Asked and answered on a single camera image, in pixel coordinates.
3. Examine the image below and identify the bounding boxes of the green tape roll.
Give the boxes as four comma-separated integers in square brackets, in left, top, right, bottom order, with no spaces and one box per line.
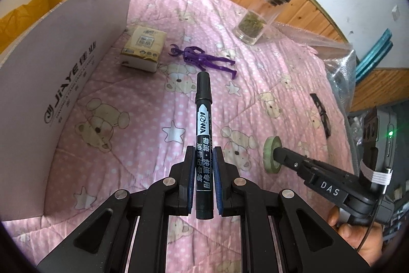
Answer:
[263,136,282,174]

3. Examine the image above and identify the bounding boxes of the black AOWA marker pen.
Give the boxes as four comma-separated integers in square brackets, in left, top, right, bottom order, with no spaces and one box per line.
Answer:
[196,71,213,220]

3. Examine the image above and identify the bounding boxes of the purple horned toy figure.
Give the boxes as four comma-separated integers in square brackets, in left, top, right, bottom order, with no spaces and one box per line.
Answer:
[169,44,237,80]

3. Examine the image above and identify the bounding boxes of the beige tissue pack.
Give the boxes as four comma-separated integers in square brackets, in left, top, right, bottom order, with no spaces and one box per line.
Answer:
[119,26,167,73]

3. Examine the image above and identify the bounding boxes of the person's right hand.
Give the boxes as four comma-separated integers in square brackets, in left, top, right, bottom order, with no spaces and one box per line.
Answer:
[327,206,383,266]

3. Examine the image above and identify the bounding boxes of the pink bear quilt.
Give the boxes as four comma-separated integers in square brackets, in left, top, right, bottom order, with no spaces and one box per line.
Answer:
[12,0,356,273]

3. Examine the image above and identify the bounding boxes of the clear bubble wrap bag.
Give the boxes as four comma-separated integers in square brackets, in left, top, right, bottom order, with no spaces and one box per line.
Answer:
[272,22,356,114]

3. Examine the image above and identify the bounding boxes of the glass tea jar steel lid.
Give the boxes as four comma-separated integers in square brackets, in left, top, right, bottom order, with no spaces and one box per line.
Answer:
[233,0,291,46]

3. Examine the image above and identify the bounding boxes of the white cardboard box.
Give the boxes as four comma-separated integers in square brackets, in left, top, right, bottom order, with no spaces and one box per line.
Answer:
[1,0,130,221]

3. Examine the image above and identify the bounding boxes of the black plastic bracket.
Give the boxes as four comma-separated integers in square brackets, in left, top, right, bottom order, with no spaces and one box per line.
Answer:
[310,93,331,139]

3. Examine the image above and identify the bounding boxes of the teal rods against wall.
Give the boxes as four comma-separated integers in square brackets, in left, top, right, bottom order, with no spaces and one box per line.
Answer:
[356,28,393,84]

